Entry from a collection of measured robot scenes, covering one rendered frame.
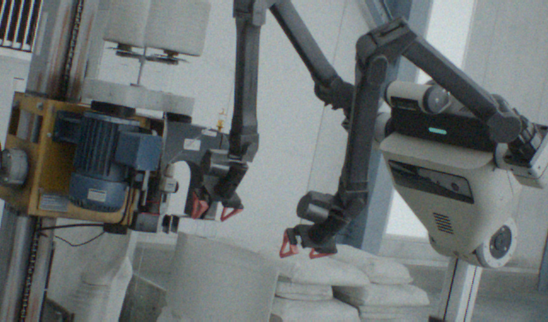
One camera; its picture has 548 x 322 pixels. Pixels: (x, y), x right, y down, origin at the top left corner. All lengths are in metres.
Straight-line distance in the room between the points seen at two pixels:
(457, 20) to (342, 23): 1.46
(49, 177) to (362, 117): 0.92
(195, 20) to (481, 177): 0.85
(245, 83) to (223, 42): 5.23
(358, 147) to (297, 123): 6.11
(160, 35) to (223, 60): 5.22
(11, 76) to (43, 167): 2.91
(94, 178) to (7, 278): 0.42
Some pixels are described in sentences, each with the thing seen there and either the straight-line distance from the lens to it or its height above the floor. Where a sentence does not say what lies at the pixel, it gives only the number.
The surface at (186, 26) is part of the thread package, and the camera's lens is 2.60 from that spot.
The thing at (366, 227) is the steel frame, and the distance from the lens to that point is 8.57.
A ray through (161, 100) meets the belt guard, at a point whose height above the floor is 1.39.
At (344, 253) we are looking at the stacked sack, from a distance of 6.31.
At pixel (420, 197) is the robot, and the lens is 2.71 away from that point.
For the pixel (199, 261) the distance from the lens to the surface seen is 2.60.
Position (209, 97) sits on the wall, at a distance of 7.77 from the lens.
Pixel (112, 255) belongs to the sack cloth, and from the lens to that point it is 3.11.
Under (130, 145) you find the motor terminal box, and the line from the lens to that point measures 2.49.
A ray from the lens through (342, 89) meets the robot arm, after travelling 2.71.
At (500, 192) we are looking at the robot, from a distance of 2.56.
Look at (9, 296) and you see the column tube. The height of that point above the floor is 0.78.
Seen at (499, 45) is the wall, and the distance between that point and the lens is 10.10.
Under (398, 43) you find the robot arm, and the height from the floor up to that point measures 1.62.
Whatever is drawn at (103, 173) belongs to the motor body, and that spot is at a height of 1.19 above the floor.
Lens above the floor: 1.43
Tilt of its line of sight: 3 degrees down
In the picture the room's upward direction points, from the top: 11 degrees clockwise
